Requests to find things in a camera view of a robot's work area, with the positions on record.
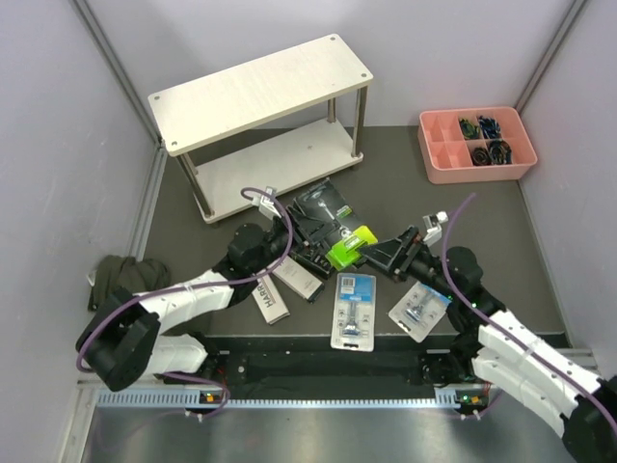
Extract white Harry's razor box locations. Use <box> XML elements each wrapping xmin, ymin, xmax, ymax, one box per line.
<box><xmin>252</xmin><ymin>275</ymin><xmax>290</xmax><ymax>325</ymax></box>

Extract black green Gillette razor box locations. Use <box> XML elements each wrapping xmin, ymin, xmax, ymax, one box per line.
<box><xmin>285</xmin><ymin>177</ymin><xmax>379</xmax><ymax>272</ymax></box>

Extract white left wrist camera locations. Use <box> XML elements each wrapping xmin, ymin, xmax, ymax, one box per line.
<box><xmin>252</xmin><ymin>187</ymin><xmax>281</xmax><ymax>220</ymax></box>

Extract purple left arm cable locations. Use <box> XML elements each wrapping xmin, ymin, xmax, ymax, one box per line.
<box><xmin>76</xmin><ymin>186</ymin><xmax>294</xmax><ymax>372</ymax></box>

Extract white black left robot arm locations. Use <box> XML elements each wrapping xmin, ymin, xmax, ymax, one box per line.
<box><xmin>75</xmin><ymin>218</ymin><xmax>293</xmax><ymax>392</ymax></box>

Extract white H razor box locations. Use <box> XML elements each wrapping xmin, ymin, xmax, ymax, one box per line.
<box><xmin>273</xmin><ymin>257</ymin><xmax>325</xmax><ymax>303</ymax></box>

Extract pink divided organizer bin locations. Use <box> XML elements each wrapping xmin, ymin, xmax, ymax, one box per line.
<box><xmin>418</xmin><ymin>106</ymin><xmax>538</xmax><ymax>184</ymax></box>

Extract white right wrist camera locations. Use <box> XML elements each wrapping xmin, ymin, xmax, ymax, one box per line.
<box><xmin>423</xmin><ymin>211</ymin><xmax>449</xmax><ymax>247</ymax></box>

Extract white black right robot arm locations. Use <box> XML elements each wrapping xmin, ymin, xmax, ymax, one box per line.
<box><xmin>360</xmin><ymin>227</ymin><xmax>616</xmax><ymax>462</ymax></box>

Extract dark green cloth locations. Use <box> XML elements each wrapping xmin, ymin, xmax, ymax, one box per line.
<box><xmin>88</xmin><ymin>255</ymin><xmax>172</xmax><ymax>312</ymax></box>

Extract blue Gillette razor blister pack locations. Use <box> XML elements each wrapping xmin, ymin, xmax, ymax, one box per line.
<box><xmin>331</xmin><ymin>273</ymin><xmax>376</xmax><ymax>352</ymax></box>

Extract blue green hair ties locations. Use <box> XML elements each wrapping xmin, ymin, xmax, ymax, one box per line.
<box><xmin>457</xmin><ymin>117</ymin><xmax>482</xmax><ymax>140</ymax></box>

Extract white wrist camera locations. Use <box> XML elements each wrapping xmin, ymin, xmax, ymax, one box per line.
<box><xmin>252</xmin><ymin>187</ymin><xmax>281</xmax><ymax>220</ymax></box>
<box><xmin>423</xmin><ymin>211</ymin><xmax>449</xmax><ymax>247</ymax></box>

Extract black green exfoliating razor box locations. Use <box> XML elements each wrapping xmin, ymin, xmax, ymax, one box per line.
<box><xmin>290</xmin><ymin>236</ymin><xmax>335</xmax><ymax>280</ymax></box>

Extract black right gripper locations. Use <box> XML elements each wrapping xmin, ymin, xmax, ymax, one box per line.
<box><xmin>359</xmin><ymin>226</ymin><xmax>458</xmax><ymax>301</ymax></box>

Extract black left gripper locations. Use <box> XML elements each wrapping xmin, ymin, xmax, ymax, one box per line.
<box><xmin>249</xmin><ymin>204</ymin><xmax>338</xmax><ymax>275</ymax></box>

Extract black patterned hair ties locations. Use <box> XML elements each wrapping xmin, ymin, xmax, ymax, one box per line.
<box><xmin>487</xmin><ymin>139</ymin><xmax>514</xmax><ymax>166</ymax></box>

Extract grey slotted cable duct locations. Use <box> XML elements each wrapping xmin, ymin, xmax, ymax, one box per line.
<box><xmin>95</xmin><ymin>388</ymin><xmax>493</xmax><ymax>410</ymax></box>

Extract white two-tier shelf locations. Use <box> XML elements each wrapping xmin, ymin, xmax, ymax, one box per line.
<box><xmin>148</xmin><ymin>34</ymin><xmax>373</xmax><ymax>225</ymax></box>

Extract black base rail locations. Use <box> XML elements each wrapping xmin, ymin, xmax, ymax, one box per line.
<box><xmin>197</xmin><ymin>334</ymin><xmax>475</xmax><ymax>386</ymax></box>

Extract blue tilted razor blister pack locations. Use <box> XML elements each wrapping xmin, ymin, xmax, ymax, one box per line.
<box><xmin>389</xmin><ymin>282</ymin><xmax>450</xmax><ymax>343</ymax></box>

